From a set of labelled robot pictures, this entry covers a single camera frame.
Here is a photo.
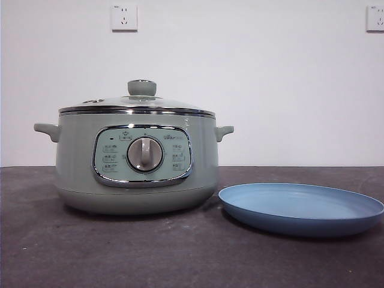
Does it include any white wall socket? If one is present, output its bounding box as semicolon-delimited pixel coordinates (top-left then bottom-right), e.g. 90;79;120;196
111;4;139;32
365;5;384;34

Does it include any blue round plate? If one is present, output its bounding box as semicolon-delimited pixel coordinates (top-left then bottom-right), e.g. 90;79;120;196
218;182;384;239

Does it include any glass lid with green knob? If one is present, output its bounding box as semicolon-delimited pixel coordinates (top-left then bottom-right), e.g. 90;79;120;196
58;79;216;116

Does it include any pale green electric steamer pot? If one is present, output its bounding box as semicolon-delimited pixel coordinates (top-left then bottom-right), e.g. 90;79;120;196
33;111;235;216

